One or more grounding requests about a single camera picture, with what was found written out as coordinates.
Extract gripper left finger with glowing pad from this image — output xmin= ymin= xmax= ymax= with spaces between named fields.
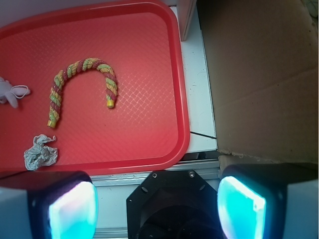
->
xmin=0 ymin=171 xmax=98 ymax=239

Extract red green yellow rope toy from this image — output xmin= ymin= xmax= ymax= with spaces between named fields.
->
xmin=47 ymin=58 xmax=118 ymax=128

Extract crumpled white paper ball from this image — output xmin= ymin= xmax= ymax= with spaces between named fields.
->
xmin=23 ymin=134 xmax=58 ymax=171

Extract pink plush bunny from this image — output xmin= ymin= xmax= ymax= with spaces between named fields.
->
xmin=0 ymin=77 xmax=31 ymax=109

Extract brown cardboard box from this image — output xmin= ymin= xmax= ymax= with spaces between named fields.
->
xmin=197 ymin=0 xmax=319 ymax=168

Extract black octagonal mount plate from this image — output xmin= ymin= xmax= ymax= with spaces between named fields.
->
xmin=126 ymin=170 xmax=223 ymax=239

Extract red plastic tray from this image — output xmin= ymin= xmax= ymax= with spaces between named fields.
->
xmin=0 ymin=0 xmax=190 ymax=175

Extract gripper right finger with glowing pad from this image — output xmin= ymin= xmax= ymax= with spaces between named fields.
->
xmin=217 ymin=164 xmax=319 ymax=239

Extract white post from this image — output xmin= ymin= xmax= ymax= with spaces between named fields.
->
xmin=176 ymin=0 xmax=197 ymax=41

